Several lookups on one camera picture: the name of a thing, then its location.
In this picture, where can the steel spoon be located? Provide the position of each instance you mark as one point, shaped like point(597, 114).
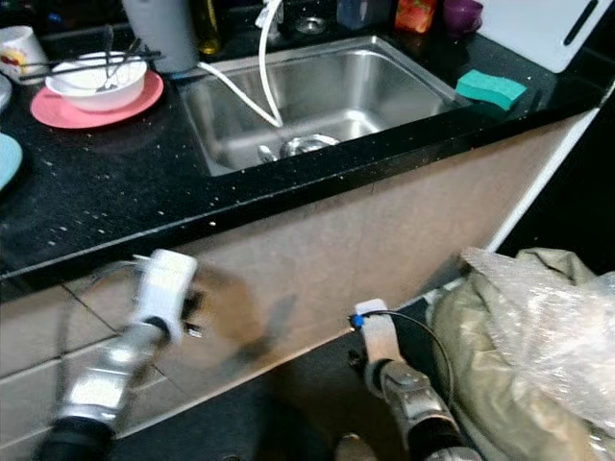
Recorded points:
point(126, 60)
point(107, 48)
point(266, 152)

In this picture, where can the stainless steel bowl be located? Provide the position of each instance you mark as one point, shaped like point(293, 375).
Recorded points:
point(309, 146)

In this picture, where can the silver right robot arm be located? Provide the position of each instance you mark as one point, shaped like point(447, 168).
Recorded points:
point(423, 413)

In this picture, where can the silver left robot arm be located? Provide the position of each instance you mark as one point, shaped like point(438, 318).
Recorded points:
point(101, 384)

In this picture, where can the light blue plate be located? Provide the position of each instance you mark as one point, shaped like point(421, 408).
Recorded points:
point(8, 161)

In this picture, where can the white plate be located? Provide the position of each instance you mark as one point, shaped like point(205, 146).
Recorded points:
point(4, 91)

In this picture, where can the white bowl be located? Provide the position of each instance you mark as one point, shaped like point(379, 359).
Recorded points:
point(72, 94)

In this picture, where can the white printed mug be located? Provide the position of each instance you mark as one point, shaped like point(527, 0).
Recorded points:
point(19, 56)

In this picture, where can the black chopstick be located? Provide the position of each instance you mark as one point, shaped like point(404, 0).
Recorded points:
point(101, 67)
point(91, 59)

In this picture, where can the pink plate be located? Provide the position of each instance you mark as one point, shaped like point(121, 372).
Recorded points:
point(144, 101)

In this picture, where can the grey canister with red label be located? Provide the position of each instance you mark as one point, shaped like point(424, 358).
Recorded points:
point(163, 38)

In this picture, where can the yellow oil bottle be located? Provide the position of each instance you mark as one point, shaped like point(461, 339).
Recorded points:
point(205, 31)

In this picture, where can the brown cabinet front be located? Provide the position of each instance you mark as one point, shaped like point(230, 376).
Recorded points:
point(327, 250)

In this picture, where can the faucet wrapped in white cloth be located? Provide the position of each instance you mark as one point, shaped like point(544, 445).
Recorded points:
point(266, 17)

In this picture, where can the round metal counter fitting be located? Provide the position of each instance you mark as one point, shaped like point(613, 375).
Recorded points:
point(310, 25)

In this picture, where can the stainless steel sink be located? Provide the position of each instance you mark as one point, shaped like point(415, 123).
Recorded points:
point(356, 91)

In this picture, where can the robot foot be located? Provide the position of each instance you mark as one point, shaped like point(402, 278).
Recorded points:
point(356, 448)

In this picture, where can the dark soap container with sponge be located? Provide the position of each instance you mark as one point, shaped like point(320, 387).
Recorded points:
point(363, 13)

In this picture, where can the red juice carton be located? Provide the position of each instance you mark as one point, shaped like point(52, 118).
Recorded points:
point(415, 14)

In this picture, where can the olive sack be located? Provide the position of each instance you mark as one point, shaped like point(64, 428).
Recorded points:
point(480, 384)

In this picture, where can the purple cup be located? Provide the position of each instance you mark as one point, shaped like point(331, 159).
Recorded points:
point(459, 17)

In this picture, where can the green sponge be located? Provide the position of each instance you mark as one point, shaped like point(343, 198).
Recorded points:
point(490, 88)

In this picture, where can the clear bubble wrap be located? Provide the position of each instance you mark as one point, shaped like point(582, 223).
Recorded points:
point(557, 327)

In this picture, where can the white cutting board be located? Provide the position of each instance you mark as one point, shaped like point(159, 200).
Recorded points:
point(538, 29)

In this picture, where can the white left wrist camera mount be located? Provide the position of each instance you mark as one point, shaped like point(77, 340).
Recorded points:
point(168, 279)

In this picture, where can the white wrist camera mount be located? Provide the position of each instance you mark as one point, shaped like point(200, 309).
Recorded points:
point(380, 331)
point(168, 279)

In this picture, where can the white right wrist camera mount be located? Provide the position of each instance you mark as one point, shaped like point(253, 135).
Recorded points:
point(380, 331)

